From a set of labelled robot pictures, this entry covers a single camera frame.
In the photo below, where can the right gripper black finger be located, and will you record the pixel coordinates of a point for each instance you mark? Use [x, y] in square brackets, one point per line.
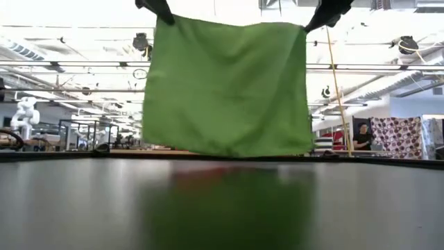
[327, 12]

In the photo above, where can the black metal rack frame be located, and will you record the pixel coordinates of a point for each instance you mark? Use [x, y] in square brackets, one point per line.
[88, 126]

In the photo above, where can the person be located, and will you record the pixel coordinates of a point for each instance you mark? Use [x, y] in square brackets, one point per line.
[363, 139]

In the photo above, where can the green microfibre towel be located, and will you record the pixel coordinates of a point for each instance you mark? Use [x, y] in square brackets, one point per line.
[225, 93]

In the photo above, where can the purple patterned cloth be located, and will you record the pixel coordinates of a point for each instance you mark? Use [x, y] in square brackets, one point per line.
[397, 137]

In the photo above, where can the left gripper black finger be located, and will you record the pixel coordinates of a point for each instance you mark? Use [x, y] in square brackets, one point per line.
[159, 8]

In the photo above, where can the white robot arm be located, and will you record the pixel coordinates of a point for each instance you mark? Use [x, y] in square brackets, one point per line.
[26, 112]

